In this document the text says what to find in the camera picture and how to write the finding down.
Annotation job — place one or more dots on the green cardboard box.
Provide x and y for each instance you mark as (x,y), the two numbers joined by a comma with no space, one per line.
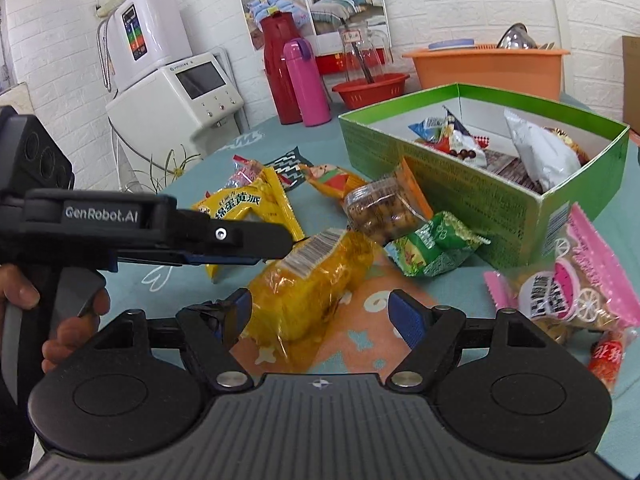
(475,200)

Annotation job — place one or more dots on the small pink red packet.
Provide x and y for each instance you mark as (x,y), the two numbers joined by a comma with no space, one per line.
(242,175)

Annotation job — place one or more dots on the gold foil snack packet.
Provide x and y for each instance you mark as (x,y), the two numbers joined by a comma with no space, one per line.
(567,142)

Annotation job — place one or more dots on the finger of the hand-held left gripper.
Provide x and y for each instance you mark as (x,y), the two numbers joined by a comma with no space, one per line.
(225,261)
(240,240)

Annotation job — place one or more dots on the teal printed tablecloth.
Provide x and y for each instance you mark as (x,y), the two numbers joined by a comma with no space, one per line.
(150,300)

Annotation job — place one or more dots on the green snack packet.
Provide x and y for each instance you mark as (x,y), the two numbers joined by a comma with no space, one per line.
(435,245)

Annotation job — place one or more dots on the clear red sausage packet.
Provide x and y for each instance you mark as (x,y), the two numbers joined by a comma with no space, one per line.
(612,360)

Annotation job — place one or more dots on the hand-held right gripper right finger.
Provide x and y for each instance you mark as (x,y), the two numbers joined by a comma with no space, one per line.
(407,317)

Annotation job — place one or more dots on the small blue snack packet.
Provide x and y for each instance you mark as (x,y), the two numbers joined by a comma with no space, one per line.
(427,130)

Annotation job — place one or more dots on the blue rimmed plate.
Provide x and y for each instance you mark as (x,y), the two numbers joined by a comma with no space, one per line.
(450,45)

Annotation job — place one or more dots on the orange cartoon snack packet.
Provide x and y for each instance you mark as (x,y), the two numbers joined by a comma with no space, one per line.
(330,180)

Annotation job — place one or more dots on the white appliance with screen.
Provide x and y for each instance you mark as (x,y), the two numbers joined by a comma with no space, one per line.
(150,120)

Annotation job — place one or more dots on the clear nut tub orange lid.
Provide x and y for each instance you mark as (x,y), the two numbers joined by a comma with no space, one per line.
(385,205)

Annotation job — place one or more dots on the white water purifier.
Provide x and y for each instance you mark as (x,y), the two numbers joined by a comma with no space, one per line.
(155,35)

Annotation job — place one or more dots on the metal bowl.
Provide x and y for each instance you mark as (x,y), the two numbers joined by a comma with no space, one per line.
(517,37)

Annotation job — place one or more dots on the glass pitcher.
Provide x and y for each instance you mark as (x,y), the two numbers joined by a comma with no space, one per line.
(355,55)

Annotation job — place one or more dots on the red plastic basket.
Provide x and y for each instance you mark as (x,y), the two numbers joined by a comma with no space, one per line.
(370,92)

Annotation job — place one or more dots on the red thermos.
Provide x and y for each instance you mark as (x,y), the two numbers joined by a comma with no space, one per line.
(280,75)

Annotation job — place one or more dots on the pink bottle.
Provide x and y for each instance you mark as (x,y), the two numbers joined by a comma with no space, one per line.
(307,90)

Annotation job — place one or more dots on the large brown cardboard box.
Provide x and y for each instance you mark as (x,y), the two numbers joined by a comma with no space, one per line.
(632,80)

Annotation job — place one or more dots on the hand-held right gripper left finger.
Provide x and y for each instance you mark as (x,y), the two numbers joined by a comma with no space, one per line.
(242,305)

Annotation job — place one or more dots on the yellow bread packet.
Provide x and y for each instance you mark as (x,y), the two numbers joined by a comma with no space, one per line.
(310,290)

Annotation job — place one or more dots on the person's left hand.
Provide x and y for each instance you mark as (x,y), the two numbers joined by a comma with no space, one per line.
(20,290)

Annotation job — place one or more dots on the yellow snack packet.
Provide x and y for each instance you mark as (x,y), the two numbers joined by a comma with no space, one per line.
(250,205)

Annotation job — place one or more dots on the orange plastic basin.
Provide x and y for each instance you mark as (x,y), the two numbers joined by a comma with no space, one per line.
(490,75)

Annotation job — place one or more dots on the silver brown snack packet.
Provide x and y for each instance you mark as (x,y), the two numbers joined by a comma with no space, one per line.
(465,145)

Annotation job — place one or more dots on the pink snack packet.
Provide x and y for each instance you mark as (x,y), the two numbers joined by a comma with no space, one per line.
(590,270)

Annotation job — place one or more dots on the thin-leaf plant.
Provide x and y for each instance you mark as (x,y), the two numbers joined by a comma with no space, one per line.
(170,165)

